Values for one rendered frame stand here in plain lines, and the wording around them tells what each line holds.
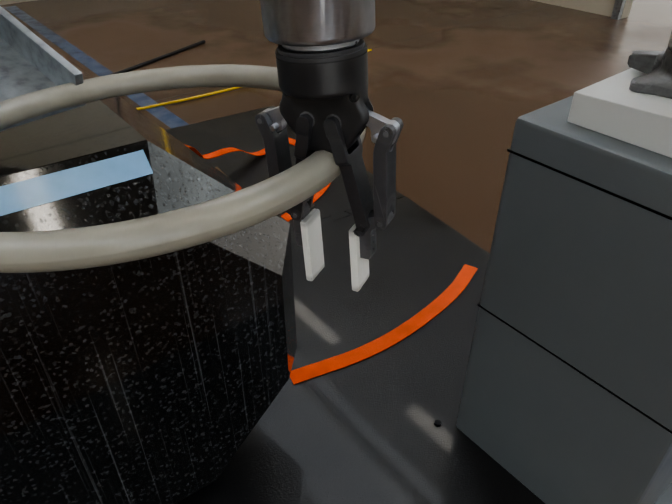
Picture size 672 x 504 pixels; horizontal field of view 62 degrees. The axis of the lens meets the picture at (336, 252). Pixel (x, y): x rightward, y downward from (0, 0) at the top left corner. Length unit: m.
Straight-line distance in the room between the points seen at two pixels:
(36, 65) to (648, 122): 0.87
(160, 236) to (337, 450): 1.02
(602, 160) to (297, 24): 0.58
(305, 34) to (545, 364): 0.85
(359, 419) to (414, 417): 0.14
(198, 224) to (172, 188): 0.45
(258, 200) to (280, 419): 1.04
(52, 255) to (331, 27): 0.26
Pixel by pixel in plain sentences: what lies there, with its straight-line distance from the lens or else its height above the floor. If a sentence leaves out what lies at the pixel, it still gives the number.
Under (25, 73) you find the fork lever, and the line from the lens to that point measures 0.94.
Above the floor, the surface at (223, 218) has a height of 0.92.
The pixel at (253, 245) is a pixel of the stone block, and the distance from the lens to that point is 0.97.
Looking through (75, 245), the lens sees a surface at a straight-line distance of 0.44.
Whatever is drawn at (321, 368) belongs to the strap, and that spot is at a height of 0.02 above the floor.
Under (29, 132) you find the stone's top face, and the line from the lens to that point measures 0.98.
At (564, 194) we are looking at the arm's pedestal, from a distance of 0.96.
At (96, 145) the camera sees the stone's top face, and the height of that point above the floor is 0.80.
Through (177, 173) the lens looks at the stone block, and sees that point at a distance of 0.90.
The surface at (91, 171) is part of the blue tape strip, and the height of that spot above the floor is 0.79.
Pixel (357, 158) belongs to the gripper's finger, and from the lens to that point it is 0.51.
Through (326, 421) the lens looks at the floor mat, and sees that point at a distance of 1.43.
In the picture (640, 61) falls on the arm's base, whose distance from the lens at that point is 1.06.
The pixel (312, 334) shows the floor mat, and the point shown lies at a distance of 1.63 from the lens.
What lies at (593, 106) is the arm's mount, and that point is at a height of 0.84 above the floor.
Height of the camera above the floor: 1.15
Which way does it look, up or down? 36 degrees down
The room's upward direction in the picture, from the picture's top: straight up
